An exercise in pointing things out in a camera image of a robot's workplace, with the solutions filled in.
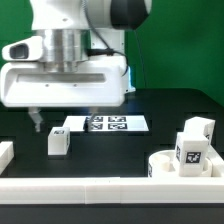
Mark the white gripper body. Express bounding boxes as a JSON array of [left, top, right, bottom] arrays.
[[0, 36, 127, 108]]

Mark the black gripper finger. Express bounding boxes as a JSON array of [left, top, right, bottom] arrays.
[[83, 107, 98, 133], [28, 107, 43, 132]]

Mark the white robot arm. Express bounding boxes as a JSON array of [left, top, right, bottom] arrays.
[[0, 0, 152, 130]]

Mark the white paper marker sheet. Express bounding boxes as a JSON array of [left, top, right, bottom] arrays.
[[63, 115, 149, 132]]

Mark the white left fence rail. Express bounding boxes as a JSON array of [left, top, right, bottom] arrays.
[[0, 141, 14, 175]]

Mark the white front fence rail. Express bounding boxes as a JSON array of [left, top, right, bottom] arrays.
[[0, 178, 224, 205]]

